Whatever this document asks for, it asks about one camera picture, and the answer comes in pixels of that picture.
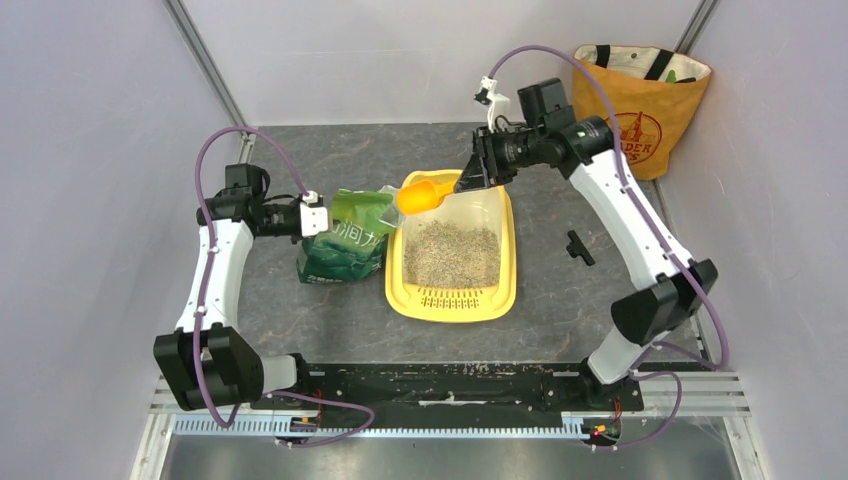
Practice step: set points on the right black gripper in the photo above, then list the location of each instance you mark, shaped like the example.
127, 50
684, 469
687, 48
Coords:
484, 167

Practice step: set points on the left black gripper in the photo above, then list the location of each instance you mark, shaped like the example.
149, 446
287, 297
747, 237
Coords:
296, 205

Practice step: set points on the yellow litter box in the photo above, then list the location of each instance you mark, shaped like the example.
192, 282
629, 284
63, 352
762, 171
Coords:
491, 209

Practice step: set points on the orange litter scoop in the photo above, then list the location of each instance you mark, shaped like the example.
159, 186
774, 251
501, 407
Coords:
424, 195

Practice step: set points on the green litter bag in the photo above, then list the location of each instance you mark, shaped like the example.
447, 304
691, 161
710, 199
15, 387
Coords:
355, 246

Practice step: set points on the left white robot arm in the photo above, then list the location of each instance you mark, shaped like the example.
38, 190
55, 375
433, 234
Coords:
205, 361

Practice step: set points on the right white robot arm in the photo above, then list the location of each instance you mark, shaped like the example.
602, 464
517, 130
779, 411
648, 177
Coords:
670, 284

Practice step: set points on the grey litter pile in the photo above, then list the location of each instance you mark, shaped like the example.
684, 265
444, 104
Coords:
447, 255

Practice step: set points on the small black clip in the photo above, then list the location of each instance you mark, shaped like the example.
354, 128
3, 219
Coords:
577, 249

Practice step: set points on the orange Trader Joe's bag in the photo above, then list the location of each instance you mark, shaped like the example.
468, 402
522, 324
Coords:
655, 94

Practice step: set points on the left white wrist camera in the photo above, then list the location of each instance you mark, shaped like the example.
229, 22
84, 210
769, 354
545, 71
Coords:
315, 217

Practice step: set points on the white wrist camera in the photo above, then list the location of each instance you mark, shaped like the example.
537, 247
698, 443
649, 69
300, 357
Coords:
315, 217
496, 104

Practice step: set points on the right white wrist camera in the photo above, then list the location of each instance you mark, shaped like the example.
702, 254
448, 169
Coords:
496, 104

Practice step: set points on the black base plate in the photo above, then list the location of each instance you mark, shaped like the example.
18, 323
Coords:
462, 395

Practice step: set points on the aluminium rail frame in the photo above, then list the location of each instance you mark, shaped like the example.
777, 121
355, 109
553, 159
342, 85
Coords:
690, 397

